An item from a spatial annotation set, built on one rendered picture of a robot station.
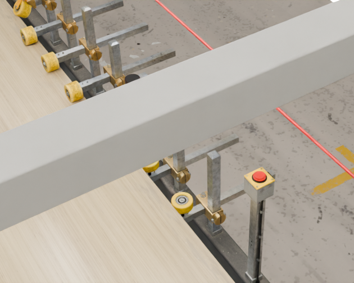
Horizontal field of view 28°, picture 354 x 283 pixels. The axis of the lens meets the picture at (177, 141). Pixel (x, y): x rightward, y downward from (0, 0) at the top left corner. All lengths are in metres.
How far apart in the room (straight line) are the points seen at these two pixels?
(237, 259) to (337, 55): 2.07
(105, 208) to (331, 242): 1.44
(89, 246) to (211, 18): 2.94
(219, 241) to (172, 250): 0.33
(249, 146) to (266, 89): 3.49
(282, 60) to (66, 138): 0.19
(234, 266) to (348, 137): 1.76
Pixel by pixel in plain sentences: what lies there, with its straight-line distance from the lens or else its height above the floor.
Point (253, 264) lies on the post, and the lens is 2.51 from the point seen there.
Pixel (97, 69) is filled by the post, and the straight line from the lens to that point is 3.27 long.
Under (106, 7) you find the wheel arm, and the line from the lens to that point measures 3.50.
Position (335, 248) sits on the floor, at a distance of 3.62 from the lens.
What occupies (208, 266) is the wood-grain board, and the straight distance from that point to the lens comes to 2.38.
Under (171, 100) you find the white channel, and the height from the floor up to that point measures 2.46.
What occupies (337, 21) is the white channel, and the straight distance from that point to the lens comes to 0.64.
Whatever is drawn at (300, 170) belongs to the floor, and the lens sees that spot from 3.96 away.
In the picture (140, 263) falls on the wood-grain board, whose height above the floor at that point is 0.90.
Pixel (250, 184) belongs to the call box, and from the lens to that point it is 2.20.
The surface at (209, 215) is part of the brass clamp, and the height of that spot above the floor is 0.81.
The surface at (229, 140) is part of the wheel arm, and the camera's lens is 2.90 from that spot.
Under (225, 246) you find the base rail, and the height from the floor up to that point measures 0.70.
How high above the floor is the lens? 2.81
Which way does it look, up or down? 43 degrees down
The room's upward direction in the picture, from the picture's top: 3 degrees counter-clockwise
